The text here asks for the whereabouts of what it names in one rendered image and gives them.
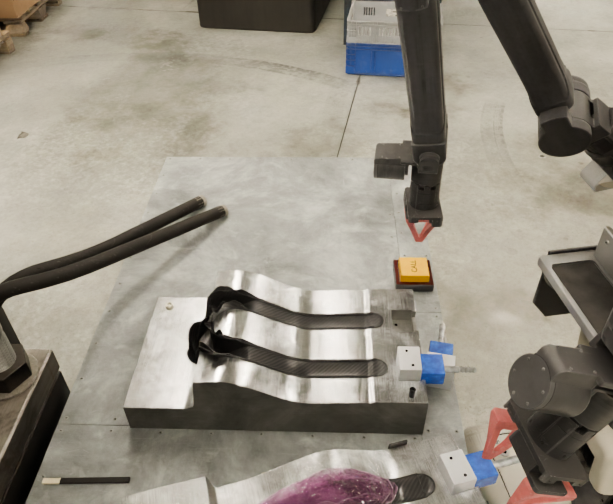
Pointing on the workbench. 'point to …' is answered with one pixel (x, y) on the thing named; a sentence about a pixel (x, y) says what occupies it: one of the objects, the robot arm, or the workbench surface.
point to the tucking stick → (86, 480)
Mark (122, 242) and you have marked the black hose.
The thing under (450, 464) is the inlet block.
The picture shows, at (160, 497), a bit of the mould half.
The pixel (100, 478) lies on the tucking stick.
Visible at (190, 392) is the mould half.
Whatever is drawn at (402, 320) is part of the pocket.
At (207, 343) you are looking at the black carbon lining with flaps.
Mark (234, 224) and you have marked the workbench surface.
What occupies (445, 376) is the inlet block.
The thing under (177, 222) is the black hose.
